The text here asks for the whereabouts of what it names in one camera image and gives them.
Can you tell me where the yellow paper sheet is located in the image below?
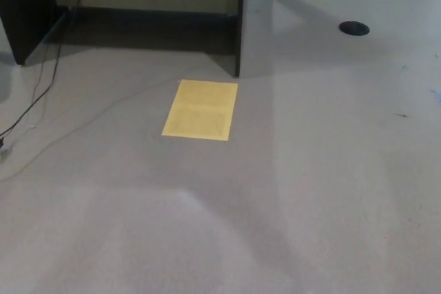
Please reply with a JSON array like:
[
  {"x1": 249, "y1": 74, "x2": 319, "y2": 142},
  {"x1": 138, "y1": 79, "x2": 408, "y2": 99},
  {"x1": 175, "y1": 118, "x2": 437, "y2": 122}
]
[{"x1": 161, "y1": 79, "x2": 239, "y2": 142}]

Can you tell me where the black round floor disc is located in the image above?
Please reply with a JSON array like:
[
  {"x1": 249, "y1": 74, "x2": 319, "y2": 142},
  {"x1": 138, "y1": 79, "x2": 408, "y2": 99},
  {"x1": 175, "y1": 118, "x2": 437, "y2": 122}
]
[{"x1": 338, "y1": 21, "x2": 370, "y2": 36}]

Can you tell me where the dark wooden desk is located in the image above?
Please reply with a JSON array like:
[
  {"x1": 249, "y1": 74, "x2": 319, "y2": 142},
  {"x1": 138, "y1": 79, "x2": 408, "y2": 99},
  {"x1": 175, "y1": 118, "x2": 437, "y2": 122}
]
[{"x1": 0, "y1": 0, "x2": 254, "y2": 78}]

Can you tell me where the thin grey cable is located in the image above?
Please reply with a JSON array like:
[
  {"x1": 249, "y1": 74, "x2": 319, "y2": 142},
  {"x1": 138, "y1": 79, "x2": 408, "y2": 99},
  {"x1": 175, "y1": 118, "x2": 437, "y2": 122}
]
[{"x1": 0, "y1": 79, "x2": 181, "y2": 182}]

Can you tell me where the thick black power cable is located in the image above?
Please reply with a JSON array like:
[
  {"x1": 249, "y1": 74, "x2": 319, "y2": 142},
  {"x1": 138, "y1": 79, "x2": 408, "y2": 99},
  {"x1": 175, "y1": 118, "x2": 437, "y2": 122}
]
[{"x1": 0, "y1": 0, "x2": 86, "y2": 137}]

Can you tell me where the thin dark cable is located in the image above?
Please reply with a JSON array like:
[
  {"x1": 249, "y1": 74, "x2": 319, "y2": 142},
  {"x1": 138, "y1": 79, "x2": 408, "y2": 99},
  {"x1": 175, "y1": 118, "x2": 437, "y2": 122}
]
[{"x1": 30, "y1": 5, "x2": 74, "y2": 127}]

